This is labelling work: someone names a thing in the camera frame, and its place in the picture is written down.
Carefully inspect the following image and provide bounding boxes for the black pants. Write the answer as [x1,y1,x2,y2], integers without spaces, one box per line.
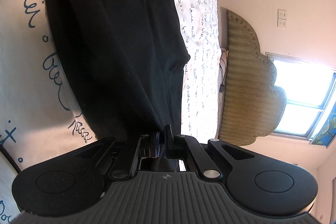
[44,0,192,146]

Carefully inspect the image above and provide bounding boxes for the olive scalloped headboard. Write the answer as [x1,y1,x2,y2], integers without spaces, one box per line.
[218,8,286,146]

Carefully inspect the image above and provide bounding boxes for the patterned pillow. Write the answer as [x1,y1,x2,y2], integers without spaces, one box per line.
[219,48,229,90]

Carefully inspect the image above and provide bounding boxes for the white script-print bedspread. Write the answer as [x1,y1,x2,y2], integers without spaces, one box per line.
[1,0,221,223]

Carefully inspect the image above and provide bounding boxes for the bright window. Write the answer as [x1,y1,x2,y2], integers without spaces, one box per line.
[266,52,335,141]

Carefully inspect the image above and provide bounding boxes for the blue floral curtain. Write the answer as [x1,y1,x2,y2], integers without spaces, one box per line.
[311,105,336,147]

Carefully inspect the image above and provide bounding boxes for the white wall socket panel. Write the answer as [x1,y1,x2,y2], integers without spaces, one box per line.
[277,9,288,28]

